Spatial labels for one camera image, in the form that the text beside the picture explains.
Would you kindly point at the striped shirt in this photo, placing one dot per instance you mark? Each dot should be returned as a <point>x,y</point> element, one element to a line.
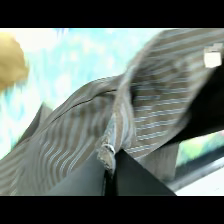
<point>76,130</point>

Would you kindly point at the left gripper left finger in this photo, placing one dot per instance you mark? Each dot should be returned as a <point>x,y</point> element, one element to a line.
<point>90,181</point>

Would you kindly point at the mustard garment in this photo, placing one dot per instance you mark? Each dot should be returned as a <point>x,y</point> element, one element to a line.
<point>11,61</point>

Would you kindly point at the silver frame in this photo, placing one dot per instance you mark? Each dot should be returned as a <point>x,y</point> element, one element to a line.
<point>200,173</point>

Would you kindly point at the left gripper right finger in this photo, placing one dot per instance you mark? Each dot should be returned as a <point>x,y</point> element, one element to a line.
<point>136,181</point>

